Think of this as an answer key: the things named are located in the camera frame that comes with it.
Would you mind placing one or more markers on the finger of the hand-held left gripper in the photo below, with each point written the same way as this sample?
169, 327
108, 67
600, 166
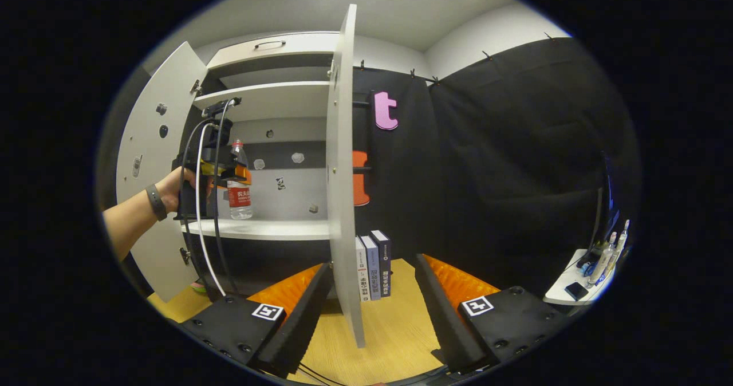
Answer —
243, 174

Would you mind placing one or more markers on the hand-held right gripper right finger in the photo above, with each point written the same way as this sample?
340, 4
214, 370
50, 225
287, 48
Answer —
444, 323

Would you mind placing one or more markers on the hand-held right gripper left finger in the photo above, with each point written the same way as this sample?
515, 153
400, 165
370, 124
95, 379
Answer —
306, 323

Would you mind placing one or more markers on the clear water bottle red label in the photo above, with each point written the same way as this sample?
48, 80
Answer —
240, 203

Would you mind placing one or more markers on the camera sticker cabinet door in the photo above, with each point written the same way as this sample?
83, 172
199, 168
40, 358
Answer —
166, 82

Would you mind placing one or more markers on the headphone sticker cabinet door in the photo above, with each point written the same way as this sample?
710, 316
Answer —
343, 203

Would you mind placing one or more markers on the white wooden cabinet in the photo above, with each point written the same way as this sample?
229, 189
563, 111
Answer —
275, 99

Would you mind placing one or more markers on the black wristband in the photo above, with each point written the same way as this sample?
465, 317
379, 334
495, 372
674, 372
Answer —
156, 203

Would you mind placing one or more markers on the small pink object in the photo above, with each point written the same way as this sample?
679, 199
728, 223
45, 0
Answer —
199, 287

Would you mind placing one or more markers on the white side table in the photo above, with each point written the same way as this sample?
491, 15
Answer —
564, 271

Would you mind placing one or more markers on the white slender bottle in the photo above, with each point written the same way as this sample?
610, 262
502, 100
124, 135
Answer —
621, 240
604, 260

